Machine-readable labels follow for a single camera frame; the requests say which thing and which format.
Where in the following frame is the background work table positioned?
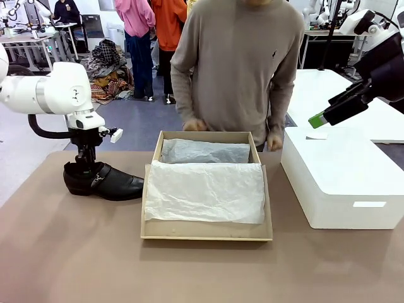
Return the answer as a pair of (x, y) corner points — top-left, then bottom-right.
(302, 27), (373, 70)

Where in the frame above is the person's right hand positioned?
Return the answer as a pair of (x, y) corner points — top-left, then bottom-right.
(182, 119), (208, 132)

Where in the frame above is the pile of patterned clothes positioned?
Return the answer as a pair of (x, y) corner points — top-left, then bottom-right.
(78, 38), (136, 105)

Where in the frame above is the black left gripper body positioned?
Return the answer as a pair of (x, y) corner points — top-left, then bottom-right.
(69, 128), (102, 158)

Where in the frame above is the black left arm hose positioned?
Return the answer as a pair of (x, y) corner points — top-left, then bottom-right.
(27, 113), (80, 140)

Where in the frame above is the cardboard shoe box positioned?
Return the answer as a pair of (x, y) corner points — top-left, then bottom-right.
(140, 130), (274, 242)

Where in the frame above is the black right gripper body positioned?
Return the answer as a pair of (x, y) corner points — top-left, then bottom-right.
(362, 62), (404, 103)

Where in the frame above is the white foam box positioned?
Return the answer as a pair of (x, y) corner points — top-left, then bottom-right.
(280, 126), (404, 230)

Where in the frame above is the white table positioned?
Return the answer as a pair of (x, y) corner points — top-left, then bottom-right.
(285, 68), (404, 143)

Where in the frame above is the grey background desk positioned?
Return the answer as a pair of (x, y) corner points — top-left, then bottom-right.
(0, 21), (80, 72)

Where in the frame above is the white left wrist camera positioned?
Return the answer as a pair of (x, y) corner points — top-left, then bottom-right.
(99, 125), (124, 145)

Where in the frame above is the person in beige sweater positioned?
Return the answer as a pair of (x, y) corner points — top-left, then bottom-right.
(170, 0), (306, 152)

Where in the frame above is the black leather shoe with buckle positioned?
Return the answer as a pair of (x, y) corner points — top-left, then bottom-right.
(62, 161), (146, 202)

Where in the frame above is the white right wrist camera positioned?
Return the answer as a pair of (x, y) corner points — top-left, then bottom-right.
(339, 9), (377, 35)

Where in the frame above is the black stand pole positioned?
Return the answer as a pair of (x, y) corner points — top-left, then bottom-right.
(318, 0), (345, 71)

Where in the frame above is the white tissue paper sheet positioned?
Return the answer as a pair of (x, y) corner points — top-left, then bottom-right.
(144, 138), (266, 225)

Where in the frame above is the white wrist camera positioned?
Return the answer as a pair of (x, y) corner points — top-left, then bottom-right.
(339, 9), (377, 35)
(99, 125), (124, 145)

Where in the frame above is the person in orange top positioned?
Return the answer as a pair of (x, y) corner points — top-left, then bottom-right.
(150, 0), (189, 105)

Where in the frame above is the dark chair back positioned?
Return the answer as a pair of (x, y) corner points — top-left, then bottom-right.
(82, 14), (105, 39)

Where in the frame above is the person in pink hoodie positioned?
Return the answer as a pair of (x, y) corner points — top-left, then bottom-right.
(115, 0), (157, 102)

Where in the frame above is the person's left forearm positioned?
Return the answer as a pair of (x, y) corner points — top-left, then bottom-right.
(268, 75), (297, 136)

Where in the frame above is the white waste bin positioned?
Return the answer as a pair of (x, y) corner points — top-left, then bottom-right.
(107, 22), (126, 44)

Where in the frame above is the person's left hand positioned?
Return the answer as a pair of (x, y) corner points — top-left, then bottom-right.
(266, 132), (285, 152)

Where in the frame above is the person in black clothes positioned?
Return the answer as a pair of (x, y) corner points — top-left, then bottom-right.
(52, 0), (81, 25)

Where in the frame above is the person's right forearm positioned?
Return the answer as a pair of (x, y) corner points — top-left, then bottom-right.
(172, 69), (199, 123)

